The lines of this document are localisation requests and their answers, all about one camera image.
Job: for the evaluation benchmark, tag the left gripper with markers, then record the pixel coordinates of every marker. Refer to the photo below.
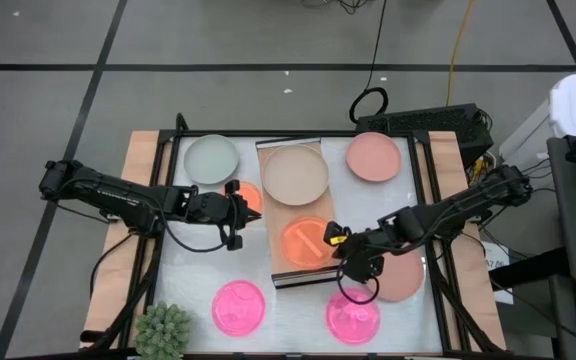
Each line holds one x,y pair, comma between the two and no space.
208,207

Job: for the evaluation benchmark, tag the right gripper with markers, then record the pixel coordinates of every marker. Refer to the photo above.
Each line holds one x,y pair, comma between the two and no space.
365,255

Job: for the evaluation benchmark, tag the orange translucent plate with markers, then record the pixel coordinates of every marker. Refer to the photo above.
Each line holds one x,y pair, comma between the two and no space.
303,242
254,197

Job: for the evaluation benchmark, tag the pink matte plate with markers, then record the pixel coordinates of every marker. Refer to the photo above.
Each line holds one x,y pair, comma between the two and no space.
403,277
373,156

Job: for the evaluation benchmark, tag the pink translucent plate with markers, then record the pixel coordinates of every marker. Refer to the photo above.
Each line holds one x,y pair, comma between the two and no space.
238,308
353,320

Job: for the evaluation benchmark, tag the large beige plate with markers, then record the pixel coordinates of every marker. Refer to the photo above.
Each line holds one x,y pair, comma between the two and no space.
295,174

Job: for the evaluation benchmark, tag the pale green plate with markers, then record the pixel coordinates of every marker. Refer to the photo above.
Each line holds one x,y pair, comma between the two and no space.
211,159

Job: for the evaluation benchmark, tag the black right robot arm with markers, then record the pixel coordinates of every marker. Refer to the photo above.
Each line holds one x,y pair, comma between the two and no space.
458,205

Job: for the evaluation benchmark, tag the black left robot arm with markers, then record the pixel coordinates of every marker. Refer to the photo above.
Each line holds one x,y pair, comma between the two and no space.
118,192

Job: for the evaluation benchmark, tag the small yellow tag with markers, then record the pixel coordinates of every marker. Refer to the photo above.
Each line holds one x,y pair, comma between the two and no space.
338,240

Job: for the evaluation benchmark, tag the wooden tray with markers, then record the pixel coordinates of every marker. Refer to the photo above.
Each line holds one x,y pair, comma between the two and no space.
275,220

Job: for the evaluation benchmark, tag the green succulent plant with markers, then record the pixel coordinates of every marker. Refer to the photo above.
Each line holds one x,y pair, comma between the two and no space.
163,332

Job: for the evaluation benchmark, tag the white paper sheet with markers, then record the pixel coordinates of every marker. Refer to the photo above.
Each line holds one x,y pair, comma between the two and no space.
498,260

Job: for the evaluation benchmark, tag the black computer case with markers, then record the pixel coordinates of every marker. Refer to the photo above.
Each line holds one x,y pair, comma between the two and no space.
418,120

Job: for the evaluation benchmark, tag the black desk leg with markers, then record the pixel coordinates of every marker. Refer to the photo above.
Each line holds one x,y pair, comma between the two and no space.
528,267

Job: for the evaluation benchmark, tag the black aluminium table frame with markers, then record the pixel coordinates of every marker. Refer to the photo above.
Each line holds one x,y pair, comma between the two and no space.
293,133

